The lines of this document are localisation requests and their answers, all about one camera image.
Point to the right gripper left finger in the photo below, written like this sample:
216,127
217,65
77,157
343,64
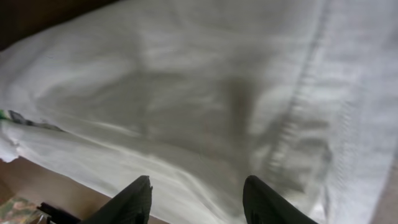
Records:
131,206

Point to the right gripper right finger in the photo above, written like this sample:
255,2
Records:
263,205

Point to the white robot print t-shirt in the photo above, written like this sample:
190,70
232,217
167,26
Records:
198,95

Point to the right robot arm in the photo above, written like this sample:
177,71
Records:
58,216

